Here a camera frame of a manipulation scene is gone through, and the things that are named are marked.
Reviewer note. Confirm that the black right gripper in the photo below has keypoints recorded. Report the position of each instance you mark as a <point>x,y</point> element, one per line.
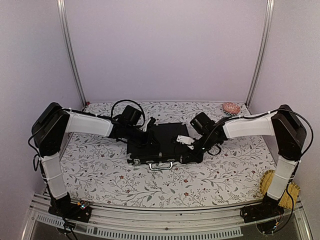
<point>196,158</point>

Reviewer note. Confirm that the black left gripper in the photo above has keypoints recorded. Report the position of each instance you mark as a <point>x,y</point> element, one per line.
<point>148,142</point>

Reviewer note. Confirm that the black poker set case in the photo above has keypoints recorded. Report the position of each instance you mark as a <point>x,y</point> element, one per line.
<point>162,150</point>

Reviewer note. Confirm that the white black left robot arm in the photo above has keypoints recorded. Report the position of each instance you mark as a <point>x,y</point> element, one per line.
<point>49,130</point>

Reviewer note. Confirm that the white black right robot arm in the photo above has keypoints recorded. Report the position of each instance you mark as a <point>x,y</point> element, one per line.
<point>284,124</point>

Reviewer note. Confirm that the floral patterned table mat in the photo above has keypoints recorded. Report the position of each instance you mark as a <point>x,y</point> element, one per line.
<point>95,168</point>

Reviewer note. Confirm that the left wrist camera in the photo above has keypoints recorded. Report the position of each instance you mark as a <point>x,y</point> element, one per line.
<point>150,123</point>

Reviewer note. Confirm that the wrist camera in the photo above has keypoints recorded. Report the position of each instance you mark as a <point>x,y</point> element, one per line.
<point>182,140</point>
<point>150,123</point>

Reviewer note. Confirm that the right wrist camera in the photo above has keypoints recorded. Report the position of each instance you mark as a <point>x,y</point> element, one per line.
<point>182,140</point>

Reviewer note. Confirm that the front aluminium rail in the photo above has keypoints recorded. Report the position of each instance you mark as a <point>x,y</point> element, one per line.
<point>108,222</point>

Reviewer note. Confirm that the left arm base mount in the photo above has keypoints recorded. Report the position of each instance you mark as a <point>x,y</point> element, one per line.
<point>70,211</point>

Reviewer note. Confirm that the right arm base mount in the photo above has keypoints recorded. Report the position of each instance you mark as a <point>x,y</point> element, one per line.
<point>270,216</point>

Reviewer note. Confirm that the left aluminium frame post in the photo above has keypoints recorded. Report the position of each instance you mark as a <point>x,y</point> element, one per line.
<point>61,7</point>

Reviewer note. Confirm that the aluminium frame post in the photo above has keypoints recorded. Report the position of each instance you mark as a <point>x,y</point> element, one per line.
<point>61,7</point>
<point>261,51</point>

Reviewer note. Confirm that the right aluminium frame post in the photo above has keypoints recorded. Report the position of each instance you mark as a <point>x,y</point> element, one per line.
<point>261,51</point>

